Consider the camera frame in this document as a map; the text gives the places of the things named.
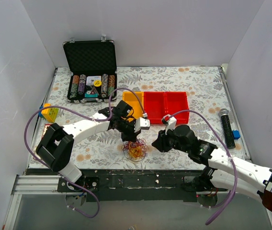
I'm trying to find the yellow cable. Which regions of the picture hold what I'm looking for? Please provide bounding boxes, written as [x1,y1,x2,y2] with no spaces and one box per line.
[127,145,147,161]

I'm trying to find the red white toy block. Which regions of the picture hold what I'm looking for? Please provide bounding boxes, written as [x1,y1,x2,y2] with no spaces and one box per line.
[42,124,51,138]

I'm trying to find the black poker chip case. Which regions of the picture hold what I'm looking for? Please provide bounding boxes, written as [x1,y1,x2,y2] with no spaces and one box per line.
[63,37,117,103]

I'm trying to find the black microphone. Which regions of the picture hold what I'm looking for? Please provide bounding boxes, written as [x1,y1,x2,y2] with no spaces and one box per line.
[219,108,236,149]

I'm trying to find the red bin right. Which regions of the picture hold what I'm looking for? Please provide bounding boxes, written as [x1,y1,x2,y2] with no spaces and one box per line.
[165,92,189,124]

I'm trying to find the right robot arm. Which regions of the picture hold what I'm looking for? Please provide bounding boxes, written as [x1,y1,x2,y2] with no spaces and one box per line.
[152,125,272,212]

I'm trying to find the red bin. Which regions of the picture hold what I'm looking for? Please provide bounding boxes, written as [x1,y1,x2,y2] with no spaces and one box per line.
[165,92,189,124]
[144,92,167,125]

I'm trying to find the yellow green toy block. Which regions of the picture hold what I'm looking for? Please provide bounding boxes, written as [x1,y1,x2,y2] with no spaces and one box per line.
[38,108,59,123]

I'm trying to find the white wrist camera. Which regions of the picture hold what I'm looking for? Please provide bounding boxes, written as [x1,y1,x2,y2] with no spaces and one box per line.
[161,114,177,135]
[134,113,150,133]

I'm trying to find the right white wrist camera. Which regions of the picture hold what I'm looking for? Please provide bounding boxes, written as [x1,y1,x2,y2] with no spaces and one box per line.
[161,114,177,135]

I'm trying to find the purple chip stack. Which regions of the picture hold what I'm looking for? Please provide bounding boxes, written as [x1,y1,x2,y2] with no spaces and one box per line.
[78,74,86,95]

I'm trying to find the small blue block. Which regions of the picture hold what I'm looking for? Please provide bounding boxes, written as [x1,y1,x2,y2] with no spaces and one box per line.
[232,130,241,140]

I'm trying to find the red bin left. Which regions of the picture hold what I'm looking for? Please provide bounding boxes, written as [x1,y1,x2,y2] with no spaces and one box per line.
[144,92,167,125]

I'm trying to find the white playing card deck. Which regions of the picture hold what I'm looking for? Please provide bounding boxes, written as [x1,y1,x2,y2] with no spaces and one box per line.
[86,75,101,85]

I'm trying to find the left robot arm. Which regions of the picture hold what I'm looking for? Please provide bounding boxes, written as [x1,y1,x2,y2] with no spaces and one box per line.
[35,101,143,192]

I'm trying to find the yellow big blind button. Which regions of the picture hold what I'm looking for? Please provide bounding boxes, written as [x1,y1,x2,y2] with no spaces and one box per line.
[93,80,102,87]

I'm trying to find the green blue chip stack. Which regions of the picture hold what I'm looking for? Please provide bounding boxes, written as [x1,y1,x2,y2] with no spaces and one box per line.
[69,89,78,99]

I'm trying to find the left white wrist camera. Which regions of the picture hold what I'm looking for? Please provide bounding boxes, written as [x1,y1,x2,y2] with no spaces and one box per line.
[134,113,150,133]

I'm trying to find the black orange chip stack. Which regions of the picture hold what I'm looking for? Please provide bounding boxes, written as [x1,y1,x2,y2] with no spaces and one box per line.
[108,75,115,91]

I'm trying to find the triangular all in marker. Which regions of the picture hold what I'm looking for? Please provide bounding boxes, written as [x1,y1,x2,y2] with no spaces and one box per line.
[90,87,98,95]

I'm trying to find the yellow plastic bin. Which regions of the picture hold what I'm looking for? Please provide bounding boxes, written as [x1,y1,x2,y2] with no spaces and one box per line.
[123,91,143,122]

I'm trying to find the teal card holder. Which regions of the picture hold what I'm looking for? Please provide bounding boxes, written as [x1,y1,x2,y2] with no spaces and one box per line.
[85,93,99,98]

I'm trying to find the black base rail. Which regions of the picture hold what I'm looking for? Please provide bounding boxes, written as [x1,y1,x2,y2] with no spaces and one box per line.
[25,169,220,203]

